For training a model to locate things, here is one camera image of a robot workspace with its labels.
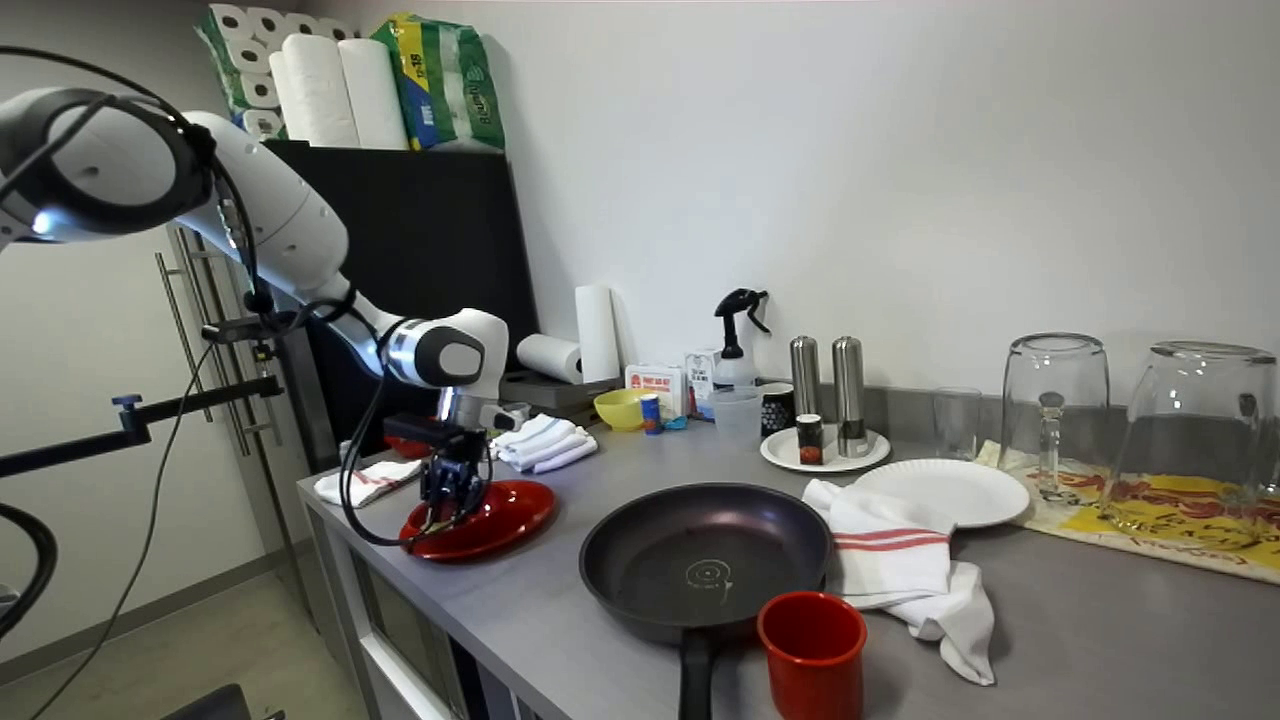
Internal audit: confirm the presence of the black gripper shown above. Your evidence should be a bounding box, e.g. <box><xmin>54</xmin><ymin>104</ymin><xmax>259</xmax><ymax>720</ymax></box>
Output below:
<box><xmin>414</xmin><ymin>426</ymin><xmax>494</xmax><ymax>535</ymax></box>

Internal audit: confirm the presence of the red bowl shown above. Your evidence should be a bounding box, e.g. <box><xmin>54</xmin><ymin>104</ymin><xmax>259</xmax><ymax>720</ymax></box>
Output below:
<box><xmin>414</xmin><ymin>480</ymin><xmax>531</xmax><ymax>535</ymax></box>

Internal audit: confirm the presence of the yellow bowl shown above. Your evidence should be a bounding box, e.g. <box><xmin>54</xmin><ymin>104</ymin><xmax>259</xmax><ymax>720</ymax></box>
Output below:
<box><xmin>589</xmin><ymin>384</ymin><xmax>652</xmax><ymax>437</ymax></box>

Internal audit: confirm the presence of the red plate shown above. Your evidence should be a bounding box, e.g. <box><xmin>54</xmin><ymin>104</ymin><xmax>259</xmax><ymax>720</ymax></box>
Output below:
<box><xmin>394</xmin><ymin>475</ymin><xmax>558</xmax><ymax>567</ymax></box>

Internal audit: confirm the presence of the small white cloth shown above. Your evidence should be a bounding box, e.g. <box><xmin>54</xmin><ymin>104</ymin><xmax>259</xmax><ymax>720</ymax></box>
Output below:
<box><xmin>310</xmin><ymin>456</ymin><xmax>424</xmax><ymax>511</ymax></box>

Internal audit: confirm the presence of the folded white blue-striped towel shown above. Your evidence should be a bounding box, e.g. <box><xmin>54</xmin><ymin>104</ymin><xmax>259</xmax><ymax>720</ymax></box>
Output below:
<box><xmin>489</xmin><ymin>414</ymin><xmax>599</xmax><ymax>475</ymax></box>

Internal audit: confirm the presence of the steel table base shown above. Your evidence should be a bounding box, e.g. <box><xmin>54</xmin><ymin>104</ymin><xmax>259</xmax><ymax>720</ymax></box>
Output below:
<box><xmin>294</xmin><ymin>486</ymin><xmax>536</xmax><ymax>720</ymax></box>

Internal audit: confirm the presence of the white paper towel roll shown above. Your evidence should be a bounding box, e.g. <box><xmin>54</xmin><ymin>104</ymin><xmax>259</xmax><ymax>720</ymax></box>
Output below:
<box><xmin>512</xmin><ymin>332</ymin><xmax>589</xmax><ymax>387</ymax></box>
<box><xmin>573</xmin><ymin>282</ymin><xmax>623</xmax><ymax>387</ymax></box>

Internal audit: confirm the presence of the black frying pan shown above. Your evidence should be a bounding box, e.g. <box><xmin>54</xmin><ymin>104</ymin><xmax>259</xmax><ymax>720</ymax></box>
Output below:
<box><xmin>575</xmin><ymin>480</ymin><xmax>844</xmax><ymax>720</ymax></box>

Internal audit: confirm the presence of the small white box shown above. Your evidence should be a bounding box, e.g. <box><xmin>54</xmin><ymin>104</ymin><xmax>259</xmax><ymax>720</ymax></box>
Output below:
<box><xmin>679</xmin><ymin>357</ymin><xmax>716</xmax><ymax>421</ymax></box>

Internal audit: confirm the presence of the clear spray bottle black nozzle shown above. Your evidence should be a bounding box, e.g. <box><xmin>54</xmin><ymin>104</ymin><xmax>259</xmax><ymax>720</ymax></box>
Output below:
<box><xmin>703</xmin><ymin>286</ymin><xmax>770</xmax><ymax>431</ymax></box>

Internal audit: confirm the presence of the small white plate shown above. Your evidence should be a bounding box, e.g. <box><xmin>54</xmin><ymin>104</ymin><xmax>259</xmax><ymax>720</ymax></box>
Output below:
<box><xmin>757</xmin><ymin>426</ymin><xmax>892</xmax><ymax>480</ymax></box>

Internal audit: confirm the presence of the small round container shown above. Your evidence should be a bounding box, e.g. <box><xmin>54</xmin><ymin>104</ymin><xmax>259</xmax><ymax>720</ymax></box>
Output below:
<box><xmin>757</xmin><ymin>382</ymin><xmax>799</xmax><ymax>440</ymax></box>

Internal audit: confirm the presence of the metal rack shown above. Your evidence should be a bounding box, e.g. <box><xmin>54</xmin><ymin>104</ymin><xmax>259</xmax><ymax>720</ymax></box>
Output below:
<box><xmin>156</xmin><ymin>244</ymin><xmax>315</xmax><ymax>631</ymax></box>

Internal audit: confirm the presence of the small dark spice jar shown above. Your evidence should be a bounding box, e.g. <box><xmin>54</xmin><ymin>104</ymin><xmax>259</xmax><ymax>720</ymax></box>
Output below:
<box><xmin>790</xmin><ymin>414</ymin><xmax>826</xmax><ymax>469</ymax></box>

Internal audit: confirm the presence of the steel grinder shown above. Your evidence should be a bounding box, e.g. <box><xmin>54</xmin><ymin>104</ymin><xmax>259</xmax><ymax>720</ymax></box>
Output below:
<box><xmin>826</xmin><ymin>332</ymin><xmax>872</xmax><ymax>456</ymax></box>
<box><xmin>783</xmin><ymin>332</ymin><xmax>825</xmax><ymax>431</ymax></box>

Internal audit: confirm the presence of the red cup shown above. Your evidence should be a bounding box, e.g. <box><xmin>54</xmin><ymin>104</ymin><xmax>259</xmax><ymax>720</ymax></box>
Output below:
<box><xmin>751</xmin><ymin>589</ymin><xmax>872</xmax><ymax>720</ymax></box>

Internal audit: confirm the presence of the green yellow package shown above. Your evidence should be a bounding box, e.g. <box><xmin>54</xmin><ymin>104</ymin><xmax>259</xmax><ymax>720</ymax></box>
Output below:
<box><xmin>372</xmin><ymin>14</ymin><xmax>507</xmax><ymax>158</ymax></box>

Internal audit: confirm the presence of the white paper towel pack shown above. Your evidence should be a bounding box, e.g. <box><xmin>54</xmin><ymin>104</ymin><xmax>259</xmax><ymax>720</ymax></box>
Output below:
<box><xmin>268</xmin><ymin>34</ymin><xmax>410</xmax><ymax>158</ymax></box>

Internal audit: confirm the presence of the white red-striped towel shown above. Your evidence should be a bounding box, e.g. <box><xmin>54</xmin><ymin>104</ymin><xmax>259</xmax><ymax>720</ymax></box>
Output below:
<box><xmin>799</xmin><ymin>475</ymin><xmax>1000</xmax><ymax>694</ymax></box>

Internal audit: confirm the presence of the toilet paper pack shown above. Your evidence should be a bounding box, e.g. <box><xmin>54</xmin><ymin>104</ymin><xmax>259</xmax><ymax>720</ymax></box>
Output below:
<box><xmin>195</xmin><ymin>0</ymin><xmax>350</xmax><ymax>145</ymax></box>

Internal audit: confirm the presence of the large white plate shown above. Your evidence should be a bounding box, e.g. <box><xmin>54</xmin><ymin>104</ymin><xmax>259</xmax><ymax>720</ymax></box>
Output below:
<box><xmin>847</xmin><ymin>456</ymin><xmax>1033</xmax><ymax>533</ymax></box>

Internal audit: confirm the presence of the narrow upturned glass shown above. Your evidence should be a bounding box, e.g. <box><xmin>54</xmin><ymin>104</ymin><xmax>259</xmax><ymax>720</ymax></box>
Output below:
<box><xmin>995</xmin><ymin>327</ymin><xmax>1116</xmax><ymax>507</ymax></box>

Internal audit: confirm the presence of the yellow patterned mat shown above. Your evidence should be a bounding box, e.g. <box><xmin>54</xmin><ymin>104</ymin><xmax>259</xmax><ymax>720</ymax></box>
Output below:
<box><xmin>971</xmin><ymin>437</ymin><xmax>1280</xmax><ymax>589</ymax></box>

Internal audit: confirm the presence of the wide upturned glass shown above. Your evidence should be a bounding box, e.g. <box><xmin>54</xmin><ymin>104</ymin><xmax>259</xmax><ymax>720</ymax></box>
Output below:
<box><xmin>1116</xmin><ymin>339</ymin><xmax>1280</xmax><ymax>506</ymax></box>

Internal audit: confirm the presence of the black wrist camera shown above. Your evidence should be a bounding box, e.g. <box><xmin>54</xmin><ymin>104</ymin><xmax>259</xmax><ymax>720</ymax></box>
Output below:
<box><xmin>379</xmin><ymin>414</ymin><xmax>454</xmax><ymax>452</ymax></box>

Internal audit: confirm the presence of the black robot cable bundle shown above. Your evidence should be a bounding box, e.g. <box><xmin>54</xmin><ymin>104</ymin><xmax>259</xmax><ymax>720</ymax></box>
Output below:
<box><xmin>332</xmin><ymin>374</ymin><xmax>410</xmax><ymax>551</ymax></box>

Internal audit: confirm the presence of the black camera boom pole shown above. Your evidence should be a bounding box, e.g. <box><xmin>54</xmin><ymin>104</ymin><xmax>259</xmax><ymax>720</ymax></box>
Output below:
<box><xmin>0</xmin><ymin>377</ymin><xmax>287</xmax><ymax>480</ymax></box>

